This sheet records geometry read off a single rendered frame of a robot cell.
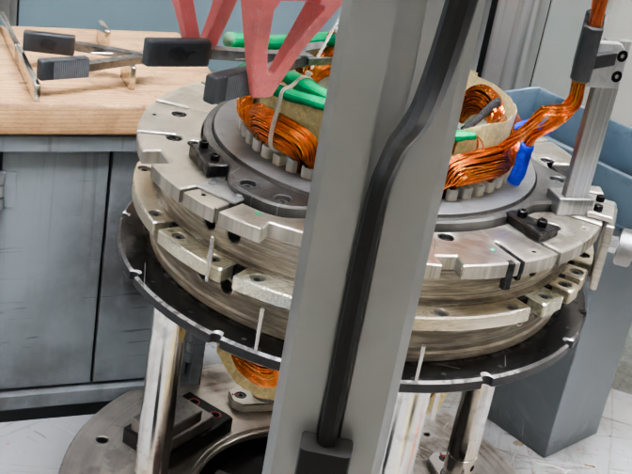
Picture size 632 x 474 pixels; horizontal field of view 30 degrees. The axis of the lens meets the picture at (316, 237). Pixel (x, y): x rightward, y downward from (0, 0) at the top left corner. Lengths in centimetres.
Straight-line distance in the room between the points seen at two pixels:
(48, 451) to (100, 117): 28
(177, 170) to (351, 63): 48
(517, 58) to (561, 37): 191
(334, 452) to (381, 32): 10
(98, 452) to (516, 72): 58
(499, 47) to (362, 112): 98
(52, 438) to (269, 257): 38
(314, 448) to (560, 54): 288
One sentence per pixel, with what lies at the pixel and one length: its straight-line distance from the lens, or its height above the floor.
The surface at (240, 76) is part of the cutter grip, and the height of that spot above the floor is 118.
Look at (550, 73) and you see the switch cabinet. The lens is 318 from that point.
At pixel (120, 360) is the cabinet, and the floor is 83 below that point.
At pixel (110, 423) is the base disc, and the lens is 100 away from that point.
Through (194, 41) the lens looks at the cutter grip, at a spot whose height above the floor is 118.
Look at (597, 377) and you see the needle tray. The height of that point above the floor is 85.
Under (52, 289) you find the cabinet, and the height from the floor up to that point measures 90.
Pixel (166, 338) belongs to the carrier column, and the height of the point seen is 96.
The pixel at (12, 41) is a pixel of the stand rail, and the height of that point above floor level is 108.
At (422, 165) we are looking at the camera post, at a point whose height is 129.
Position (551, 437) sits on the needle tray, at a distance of 109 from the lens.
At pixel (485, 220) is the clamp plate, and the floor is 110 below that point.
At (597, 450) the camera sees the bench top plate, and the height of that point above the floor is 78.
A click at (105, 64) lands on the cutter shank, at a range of 93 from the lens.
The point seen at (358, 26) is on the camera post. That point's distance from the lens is 25.
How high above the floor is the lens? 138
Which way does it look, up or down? 26 degrees down
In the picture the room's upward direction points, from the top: 10 degrees clockwise
